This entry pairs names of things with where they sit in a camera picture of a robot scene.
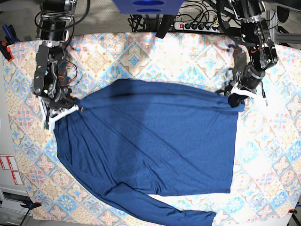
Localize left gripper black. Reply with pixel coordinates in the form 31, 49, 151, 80
228, 65, 268, 108

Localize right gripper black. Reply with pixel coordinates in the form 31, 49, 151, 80
39, 87, 83, 131

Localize blue long-sleeve T-shirt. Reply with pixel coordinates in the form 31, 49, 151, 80
54, 79, 245, 226

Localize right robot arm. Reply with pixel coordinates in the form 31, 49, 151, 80
31, 0, 79, 130

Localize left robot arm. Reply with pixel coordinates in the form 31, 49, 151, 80
216, 0, 278, 108

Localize red white labels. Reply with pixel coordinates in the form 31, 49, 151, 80
0, 155, 23, 186

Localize red black clamp left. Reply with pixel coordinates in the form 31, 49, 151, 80
0, 41, 13, 62

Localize white power strip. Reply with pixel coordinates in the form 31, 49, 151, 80
174, 22, 220, 33

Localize black clamp bottom left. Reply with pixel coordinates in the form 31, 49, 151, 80
20, 200, 41, 210

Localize blue clamp top left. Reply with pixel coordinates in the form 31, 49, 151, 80
2, 24, 20, 44

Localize patterned tile tablecloth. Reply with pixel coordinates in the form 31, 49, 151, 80
0, 33, 301, 226

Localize white cabinet bottom left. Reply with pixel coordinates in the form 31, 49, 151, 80
0, 187, 30, 226

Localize black clamp bottom right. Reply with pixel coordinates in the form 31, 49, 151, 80
289, 209, 298, 214

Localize blue box overhead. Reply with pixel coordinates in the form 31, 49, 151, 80
113, 0, 184, 15

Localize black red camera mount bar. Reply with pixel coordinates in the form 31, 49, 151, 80
155, 15, 175, 39

